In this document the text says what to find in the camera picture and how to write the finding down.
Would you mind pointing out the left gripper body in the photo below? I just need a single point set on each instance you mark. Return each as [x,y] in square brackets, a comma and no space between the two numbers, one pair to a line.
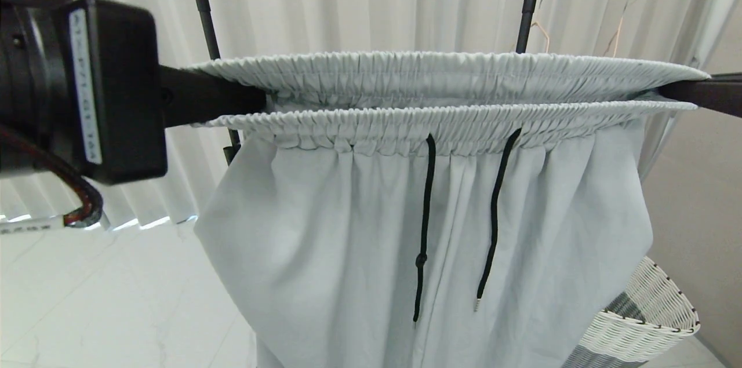
[127,90]

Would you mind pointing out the pale grey shorts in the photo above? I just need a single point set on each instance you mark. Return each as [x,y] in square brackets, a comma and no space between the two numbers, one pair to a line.
[348,229]

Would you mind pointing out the pink clothes hanger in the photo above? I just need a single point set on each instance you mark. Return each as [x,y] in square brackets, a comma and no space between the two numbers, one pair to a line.
[619,26]
[545,37]

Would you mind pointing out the white laundry basket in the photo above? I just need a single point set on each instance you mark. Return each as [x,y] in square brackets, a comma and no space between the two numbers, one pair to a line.
[649,310]

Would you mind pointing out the white curtain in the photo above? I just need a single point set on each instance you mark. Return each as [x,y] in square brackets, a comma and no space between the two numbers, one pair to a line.
[348,20]

